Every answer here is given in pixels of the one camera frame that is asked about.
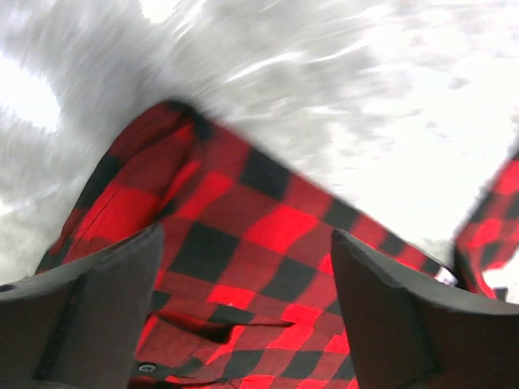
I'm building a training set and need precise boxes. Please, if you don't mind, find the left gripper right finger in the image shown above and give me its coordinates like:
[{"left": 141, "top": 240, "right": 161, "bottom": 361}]
[{"left": 331, "top": 230, "right": 518, "bottom": 389}]

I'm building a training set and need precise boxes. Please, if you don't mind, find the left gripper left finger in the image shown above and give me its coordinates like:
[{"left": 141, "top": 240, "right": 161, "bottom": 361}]
[{"left": 1, "top": 225, "right": 164, "bottom": 389}]

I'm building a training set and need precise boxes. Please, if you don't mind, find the red black plaid shirt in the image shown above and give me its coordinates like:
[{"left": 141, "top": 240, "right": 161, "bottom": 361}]
[{"left": 36, "top": 99, "right": 519, "bottom": 389}]

